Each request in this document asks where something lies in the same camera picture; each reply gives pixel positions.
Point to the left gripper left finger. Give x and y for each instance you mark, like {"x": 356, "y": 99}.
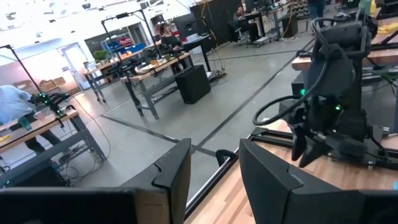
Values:
{"x": 168, "y": 174}

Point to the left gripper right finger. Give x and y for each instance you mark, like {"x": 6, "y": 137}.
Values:
{"x": 273, "y": 193}

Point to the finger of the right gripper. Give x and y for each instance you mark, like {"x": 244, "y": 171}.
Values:
{"x": 299, "y": 141}
{"x": 314, "y": 152}

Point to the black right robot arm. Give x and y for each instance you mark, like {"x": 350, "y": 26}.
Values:
{"x": 332, "y": 71}

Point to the black computer tower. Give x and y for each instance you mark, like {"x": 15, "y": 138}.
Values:
{"x": 192, "y": 84}

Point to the wooden workbench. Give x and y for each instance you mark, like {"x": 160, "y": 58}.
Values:
{"x": 161, "y": 63}
{"x": 65, "y": 116}
{"x": 102, "y": 67}

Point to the person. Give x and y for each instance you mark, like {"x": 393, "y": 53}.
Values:
{"x": 14, "y": 102}
{"x": 240, "y": 17}
{"x": 169, "y": 39}
{"x": 315, "y": 7}

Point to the blue storage bins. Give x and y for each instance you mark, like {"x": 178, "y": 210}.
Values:
{"x": 130, "y": 49}

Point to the computer with blue lights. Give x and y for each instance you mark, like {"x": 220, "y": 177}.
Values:
{"x": 37, "y": 179}

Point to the green potted plant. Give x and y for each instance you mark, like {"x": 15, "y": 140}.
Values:
{"x": 101, "y": 56}

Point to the background black robot arms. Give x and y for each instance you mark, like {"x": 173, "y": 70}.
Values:
{"x": 51, "y": 99}

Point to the red sign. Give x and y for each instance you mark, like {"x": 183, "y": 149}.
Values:
{"x": 125, "y": 41}

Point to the cardboard box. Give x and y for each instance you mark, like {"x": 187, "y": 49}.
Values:
{"x": 22, "y": 85}
{"x": 53, "y": 84}

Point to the black computer monitor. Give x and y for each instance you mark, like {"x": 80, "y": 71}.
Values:
{"x": 186, "y": 25}

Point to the black table frame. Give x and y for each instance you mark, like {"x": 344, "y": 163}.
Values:
{"x": 267, "y": 135}

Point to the black frame bracket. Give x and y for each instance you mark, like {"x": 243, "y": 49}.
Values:
{"x": 222, "y": 154}

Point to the black gantry frame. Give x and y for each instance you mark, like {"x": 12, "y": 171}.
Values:
{"x": 124, "y": 14}
{"x": 21, "y": 67}

